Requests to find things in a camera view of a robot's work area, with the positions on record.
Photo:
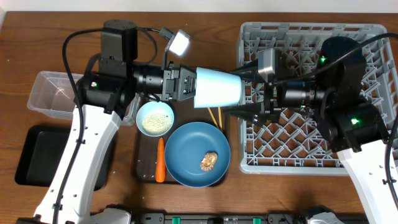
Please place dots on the orange carrot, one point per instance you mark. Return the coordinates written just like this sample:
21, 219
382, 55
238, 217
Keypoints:
160, 170

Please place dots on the clear plastic bin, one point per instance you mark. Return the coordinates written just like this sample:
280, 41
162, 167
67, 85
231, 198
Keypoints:
53, 95

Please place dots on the wooden chopstick left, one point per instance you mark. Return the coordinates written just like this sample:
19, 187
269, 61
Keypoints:
213, 117

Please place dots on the black plastic bin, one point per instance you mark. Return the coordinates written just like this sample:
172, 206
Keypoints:
41, 154

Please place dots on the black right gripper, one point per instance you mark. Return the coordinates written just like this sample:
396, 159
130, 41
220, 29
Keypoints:
260, 114

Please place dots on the wooden chopstick right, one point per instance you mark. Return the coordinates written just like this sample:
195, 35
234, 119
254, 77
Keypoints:
220, 119

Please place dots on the wooden chopstick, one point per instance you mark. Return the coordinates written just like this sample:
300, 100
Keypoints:
213, 117
220, 119

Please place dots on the light blue plastic cup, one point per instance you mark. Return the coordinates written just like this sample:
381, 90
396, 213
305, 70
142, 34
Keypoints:
216, 89

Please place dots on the crumpled brown food scrap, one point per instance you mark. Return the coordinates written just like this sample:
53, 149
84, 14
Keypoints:
209, 161

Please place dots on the dark brown serving tray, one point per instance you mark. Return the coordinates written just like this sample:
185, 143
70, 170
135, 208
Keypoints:
145, 151

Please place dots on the blue plate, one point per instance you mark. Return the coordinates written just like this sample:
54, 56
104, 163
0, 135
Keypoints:
186, 148

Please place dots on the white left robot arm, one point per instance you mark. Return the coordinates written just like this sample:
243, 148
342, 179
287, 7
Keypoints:
68, 200

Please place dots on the grey dishwasher rack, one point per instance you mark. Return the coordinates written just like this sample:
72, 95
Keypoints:
293, 146

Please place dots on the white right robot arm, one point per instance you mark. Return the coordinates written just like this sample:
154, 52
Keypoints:
353, 126

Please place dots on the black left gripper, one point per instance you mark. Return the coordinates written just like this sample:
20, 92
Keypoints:
175, 83

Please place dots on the light blue rice bowl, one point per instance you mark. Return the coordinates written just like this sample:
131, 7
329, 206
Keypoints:
154, 119

